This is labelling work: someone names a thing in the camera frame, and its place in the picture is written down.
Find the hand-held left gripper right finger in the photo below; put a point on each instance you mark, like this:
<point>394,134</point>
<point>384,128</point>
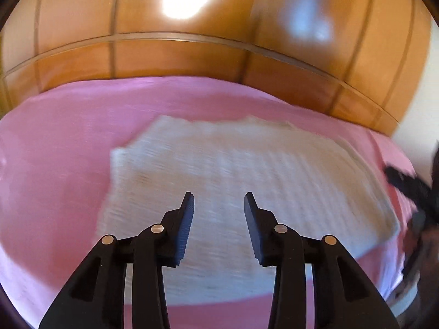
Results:
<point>253,226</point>

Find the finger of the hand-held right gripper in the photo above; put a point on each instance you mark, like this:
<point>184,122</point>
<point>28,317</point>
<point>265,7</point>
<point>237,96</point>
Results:
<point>401,180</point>

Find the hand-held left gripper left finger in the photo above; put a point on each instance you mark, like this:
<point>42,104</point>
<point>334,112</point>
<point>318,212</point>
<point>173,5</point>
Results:
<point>185,226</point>

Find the cream knitted garment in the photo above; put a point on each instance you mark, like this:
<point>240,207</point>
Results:
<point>240,164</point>

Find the pink bed sheet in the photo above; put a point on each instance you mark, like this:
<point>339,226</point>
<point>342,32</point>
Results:
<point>68,137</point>

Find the wooden headboard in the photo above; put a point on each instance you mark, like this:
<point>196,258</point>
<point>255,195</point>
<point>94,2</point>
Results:
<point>205,61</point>

